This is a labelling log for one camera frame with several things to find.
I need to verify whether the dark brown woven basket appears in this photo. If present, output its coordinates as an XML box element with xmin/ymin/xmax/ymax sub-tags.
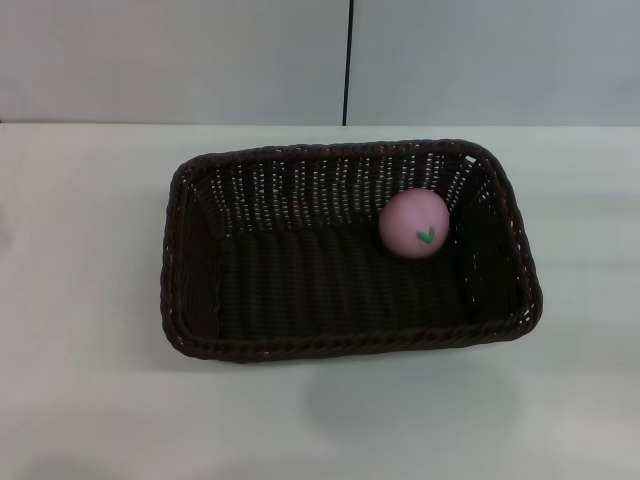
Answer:
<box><xmin>160</xmin><ymin>138</ymin><xmax>544</xmax><ymax>365</ymax></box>

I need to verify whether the black vertical wall cable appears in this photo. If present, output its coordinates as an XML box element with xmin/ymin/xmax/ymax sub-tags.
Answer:
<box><xmin>341</xmin><ymin>0</ymin><xmax>356</xmax><ymax>126</ymax></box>

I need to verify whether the pink peach toy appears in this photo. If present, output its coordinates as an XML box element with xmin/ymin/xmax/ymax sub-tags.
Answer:
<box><xmin>377</xmin><ymin>187</ymin><xmax>451</xmax><ymax>260</ymax></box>

